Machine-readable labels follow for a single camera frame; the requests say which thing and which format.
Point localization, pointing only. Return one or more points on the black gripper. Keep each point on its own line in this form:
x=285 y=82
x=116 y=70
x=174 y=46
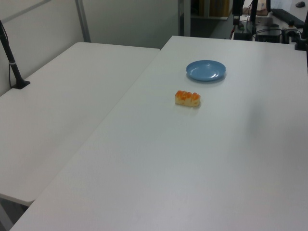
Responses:
x=237 y=7

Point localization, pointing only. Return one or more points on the orange glazed bread piece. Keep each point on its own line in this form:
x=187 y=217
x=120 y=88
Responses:
x=187 y=99

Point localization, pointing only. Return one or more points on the blue round plate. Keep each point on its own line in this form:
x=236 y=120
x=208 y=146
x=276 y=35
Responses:
x=205 y=70

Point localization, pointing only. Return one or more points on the thin black upright pole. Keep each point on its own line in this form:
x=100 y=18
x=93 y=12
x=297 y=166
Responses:
x=254 y=9

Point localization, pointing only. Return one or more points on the black electronics box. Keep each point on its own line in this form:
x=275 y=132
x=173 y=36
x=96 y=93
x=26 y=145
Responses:
x=268 y=36

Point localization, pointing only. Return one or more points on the black keyboard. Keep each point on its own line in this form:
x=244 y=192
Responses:
x=286 y=16

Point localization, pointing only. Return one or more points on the dark computer mouse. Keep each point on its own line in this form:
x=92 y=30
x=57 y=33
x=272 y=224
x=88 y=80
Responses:
x=299 y=4

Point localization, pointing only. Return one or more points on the black clamp with pole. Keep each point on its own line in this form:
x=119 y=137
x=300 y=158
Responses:
x=303 y=36

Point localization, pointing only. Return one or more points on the grey partition end post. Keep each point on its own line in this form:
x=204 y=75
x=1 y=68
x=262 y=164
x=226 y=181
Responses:
x=184 y=16

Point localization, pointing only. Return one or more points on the grey metal frame post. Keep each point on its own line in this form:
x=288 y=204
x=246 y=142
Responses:
x=83 y=20

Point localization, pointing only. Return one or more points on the black camera stand pole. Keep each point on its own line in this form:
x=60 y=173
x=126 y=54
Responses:
x=12 y=65

